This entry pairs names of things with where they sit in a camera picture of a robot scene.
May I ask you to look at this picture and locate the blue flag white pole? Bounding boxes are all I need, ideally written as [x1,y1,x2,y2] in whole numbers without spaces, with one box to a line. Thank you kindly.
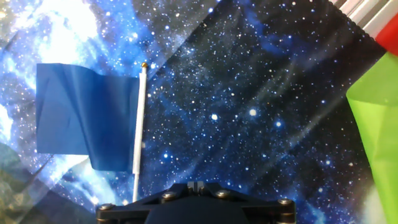
[35,62,149,203]

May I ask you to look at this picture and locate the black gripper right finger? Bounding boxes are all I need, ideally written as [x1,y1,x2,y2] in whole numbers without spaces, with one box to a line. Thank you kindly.
[196,182,296,224]

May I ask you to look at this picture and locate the galaxy forest print tablecloth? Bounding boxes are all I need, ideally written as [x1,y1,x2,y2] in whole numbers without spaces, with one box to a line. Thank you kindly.
[0,0,388,224]

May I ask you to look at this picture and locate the large green flag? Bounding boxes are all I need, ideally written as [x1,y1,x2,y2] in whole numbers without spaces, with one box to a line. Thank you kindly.
[345,51,398,224]

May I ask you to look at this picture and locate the large red flag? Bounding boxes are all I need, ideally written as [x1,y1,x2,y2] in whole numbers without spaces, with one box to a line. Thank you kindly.
[374,21,398,57]

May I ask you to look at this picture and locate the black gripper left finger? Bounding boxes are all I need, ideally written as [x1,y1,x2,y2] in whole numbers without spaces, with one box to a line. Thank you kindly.
[96,182,197,224]

